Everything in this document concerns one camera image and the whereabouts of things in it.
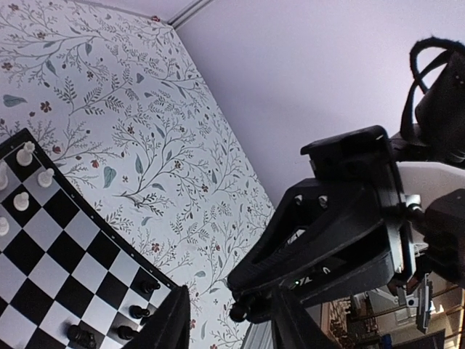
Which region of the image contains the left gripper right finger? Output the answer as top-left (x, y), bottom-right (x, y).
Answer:
top-left (271, 286), bottom-right (338, 349)

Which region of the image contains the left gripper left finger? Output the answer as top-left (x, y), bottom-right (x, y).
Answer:
top-left (132, 286), bottom-right (190, 349)

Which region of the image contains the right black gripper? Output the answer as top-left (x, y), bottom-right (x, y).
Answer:
top-left (227, 127), bottom-right (464, 324)

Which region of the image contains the black and grey chessboard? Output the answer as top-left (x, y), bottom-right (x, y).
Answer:
top-left (1, 130), bottom-right (173, 348)

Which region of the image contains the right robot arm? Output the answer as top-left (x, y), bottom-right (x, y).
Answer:
top-left (227, 37), bottom-right (464, 324)

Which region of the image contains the row of white chess pieces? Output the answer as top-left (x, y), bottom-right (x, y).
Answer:
top-left (0, 141), bottom-right (55, 237)

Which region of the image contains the floral patterned table mat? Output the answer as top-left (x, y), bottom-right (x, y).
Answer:
top-left (1, 1), bottom-right (274, 348)

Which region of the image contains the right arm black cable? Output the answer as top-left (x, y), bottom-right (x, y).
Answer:
top-left (399, 36), bottom-right (465, 135)

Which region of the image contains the right aluminium frame post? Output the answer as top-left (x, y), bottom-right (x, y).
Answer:
top-left (167, 0), bottom-right (213, 28)

